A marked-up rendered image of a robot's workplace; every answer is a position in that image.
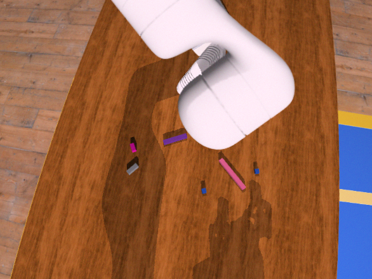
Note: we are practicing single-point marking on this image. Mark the grey rod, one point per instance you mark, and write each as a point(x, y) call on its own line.
point(132, 169)

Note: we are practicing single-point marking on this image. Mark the pink rod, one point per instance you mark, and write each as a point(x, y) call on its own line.
point(232, 174)

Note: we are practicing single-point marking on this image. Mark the small magenta block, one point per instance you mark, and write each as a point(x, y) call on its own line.
point(133, 147)

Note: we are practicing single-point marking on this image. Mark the purple rod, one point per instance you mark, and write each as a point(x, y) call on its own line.
point(174, 139)

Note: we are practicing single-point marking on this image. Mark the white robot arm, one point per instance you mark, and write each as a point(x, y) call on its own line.
point(223, 97)

